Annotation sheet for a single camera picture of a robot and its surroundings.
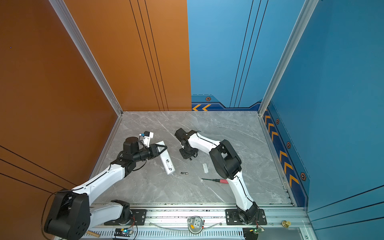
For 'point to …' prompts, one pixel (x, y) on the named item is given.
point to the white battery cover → (206, 169)
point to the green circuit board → (125, 232)
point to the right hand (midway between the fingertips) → (187, 155)
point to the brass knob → (286, 224)
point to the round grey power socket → (195, 224)
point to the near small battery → (184, 173)
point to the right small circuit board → (257, 230)
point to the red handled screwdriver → (220, 180)
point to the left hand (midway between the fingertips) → (166, 147)
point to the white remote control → (166, 159)
